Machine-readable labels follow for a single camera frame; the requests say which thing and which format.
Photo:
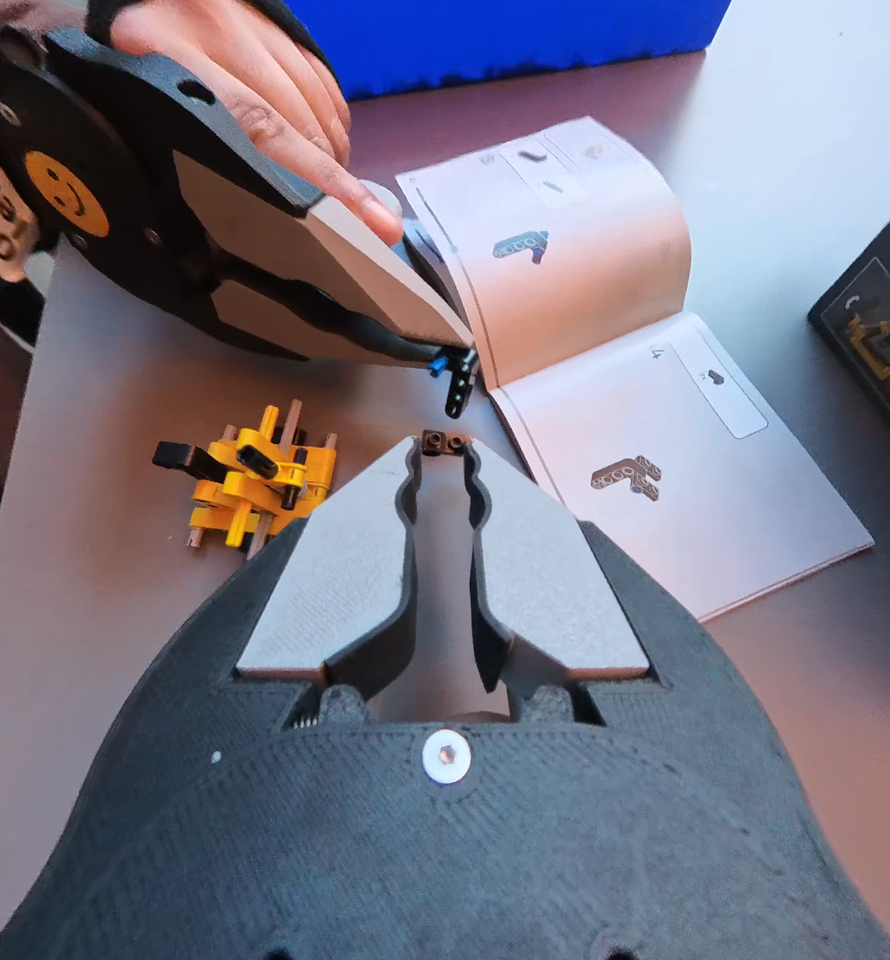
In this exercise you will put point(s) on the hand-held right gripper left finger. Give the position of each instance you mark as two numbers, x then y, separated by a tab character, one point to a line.
332	585

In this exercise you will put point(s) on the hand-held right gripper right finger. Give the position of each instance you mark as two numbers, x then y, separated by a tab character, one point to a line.
550	592

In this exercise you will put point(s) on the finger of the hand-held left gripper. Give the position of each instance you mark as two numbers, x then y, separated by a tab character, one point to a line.
264	319
385	292

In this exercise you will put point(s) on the black angled lego beam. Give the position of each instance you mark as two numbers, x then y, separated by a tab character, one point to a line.
460	386

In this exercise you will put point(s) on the small black lego connector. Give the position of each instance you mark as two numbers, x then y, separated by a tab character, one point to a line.
443	444

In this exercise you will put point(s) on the yellow lego assembly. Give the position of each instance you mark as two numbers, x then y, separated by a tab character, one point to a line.
264	472

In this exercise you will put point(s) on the black lego set box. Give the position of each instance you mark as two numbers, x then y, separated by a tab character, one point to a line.
880	337

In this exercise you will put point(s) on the person's left hand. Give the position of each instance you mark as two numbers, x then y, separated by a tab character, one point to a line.
249	67

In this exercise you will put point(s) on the white instruction booklet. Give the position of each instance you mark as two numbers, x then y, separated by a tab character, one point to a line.
602	300

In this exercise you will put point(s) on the blue plastic bin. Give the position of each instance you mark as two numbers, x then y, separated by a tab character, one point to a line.
505	37

